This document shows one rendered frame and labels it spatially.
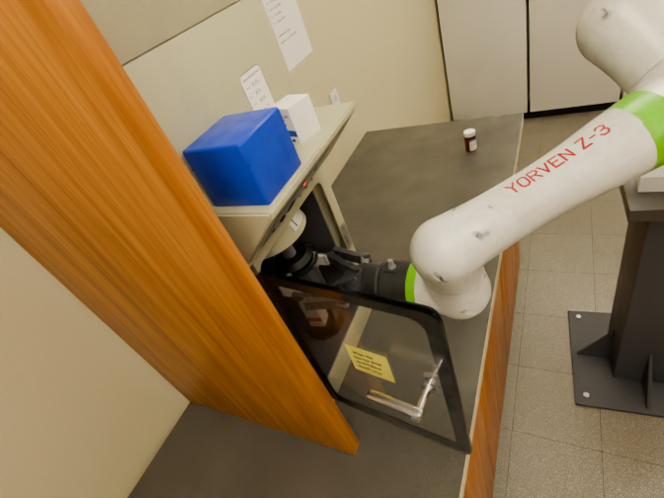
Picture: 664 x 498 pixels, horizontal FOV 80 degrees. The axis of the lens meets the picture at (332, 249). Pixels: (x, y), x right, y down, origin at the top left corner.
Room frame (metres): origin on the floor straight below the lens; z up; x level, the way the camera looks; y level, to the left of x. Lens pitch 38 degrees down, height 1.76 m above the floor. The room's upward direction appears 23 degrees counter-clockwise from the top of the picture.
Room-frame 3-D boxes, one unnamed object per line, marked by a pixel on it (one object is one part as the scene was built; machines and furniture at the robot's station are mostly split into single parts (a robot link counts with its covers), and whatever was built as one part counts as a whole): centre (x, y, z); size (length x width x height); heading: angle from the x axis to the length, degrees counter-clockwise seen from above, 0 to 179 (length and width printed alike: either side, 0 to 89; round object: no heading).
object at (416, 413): (0.32, -0.01, 1.20); 0.10 x 0.05 x 0.03; 44
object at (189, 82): (0.71, 0.14, 1.32); 0.32 x 0.25 x 0.77; 142
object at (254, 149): (0.53, 0.06, 1.55); 0.10 x 0.10 x 0.09; 52
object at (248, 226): (0.60, 0.00, 1.46); 0.32 x 0.12 x 0.10; 142
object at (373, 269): (0.59, -0.04, 1.19); 0.09 x 0.08 x 0.07; 51
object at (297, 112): (0.64, -0.03, 1.54); 0.05 x 0.05 x 0.06; 35
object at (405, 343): (0.40, 0.02, 1.19); 0.30 x 0.01 x 0.40; 44
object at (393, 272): (0.54, -0.09, 1.20); 0.09 x 0.06 x 0.12; 141
